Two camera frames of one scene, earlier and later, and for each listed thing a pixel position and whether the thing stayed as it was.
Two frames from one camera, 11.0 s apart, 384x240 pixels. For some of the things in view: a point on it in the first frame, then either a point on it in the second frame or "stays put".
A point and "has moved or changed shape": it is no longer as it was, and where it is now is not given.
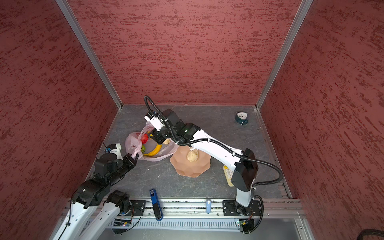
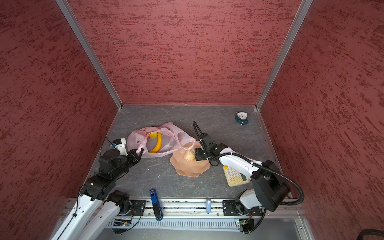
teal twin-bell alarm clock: x=241 y=118 stays put
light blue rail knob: x=208 y=206 stays put
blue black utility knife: x=157 y=210 stays put
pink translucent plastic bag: x=133 y=144 has moved or changed shape
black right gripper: x=158 y=137 to x=198 y=155
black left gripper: x=133 y=161 stays put
